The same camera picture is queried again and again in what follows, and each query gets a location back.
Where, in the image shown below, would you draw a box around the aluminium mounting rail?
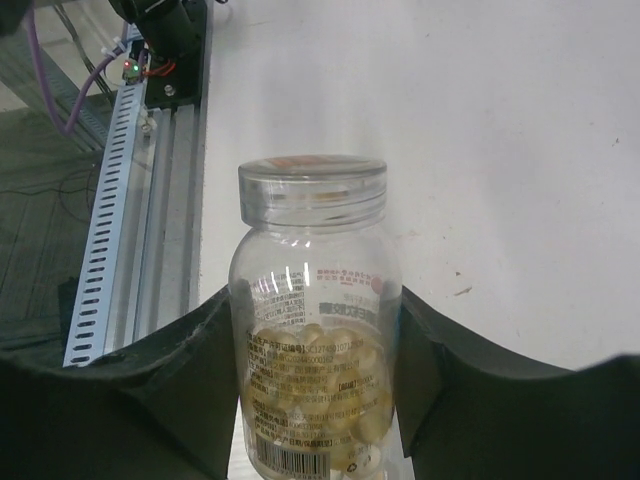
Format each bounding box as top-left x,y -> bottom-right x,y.
104,1 -> 213,354

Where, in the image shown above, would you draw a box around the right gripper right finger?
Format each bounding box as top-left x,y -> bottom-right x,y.
395,291 -> 639,479

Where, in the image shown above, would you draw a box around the white slotted cable duct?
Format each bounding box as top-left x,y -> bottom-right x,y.
63,84 -> 145,367

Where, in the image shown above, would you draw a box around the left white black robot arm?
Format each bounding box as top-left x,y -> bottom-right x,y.
109,0 -> 199,59

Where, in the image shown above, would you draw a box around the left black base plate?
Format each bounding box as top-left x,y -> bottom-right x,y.
145,1 -> 208,109

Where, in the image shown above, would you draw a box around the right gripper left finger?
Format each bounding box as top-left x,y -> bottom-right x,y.
1,290 -> 238,479

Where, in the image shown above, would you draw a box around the clear bottle yellow pills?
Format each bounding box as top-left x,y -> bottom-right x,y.
228,155 -> 402,479

